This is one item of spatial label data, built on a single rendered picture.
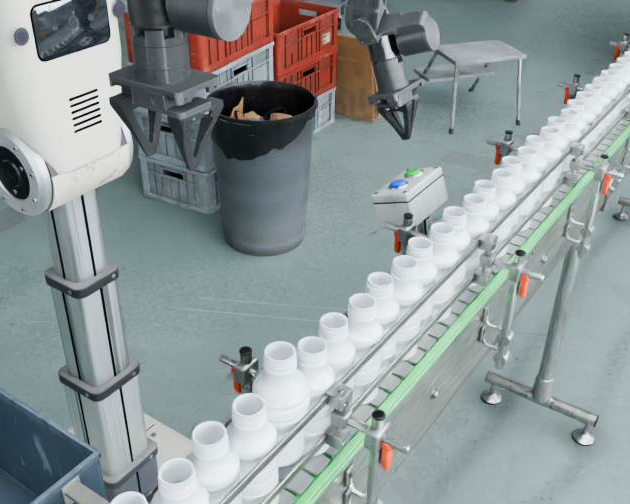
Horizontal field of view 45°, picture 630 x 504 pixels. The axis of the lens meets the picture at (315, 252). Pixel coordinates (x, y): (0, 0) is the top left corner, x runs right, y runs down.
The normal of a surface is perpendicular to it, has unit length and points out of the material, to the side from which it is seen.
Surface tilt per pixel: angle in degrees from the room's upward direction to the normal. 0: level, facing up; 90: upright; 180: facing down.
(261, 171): 93
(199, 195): 90
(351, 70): 101
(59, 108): 90
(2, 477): 0
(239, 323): 0
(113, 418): 90
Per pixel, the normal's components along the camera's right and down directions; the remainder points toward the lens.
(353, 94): -0.54, 0.57
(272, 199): 0.25, 0.58
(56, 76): 0.82, 0.32
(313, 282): 0.01, -0.84
